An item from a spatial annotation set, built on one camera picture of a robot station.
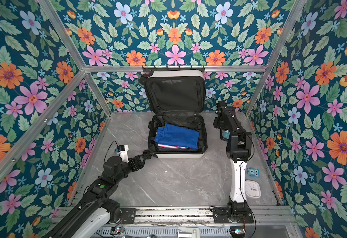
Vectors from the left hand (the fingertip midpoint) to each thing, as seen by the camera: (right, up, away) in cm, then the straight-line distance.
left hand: (143, 154), depth 77 cm
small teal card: (+63, -13, +10) cm, 65 cm away
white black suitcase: (+16, +34, +19) cm, 42 cm away
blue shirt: (+14, +8, +22) cm, 27 cm away
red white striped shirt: (+11, +2, +17) cm, 20 cm away
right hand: (+47, +15, +27) cm, 56 cm away
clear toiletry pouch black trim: (+51, +9, +30) cm, 60 cm away
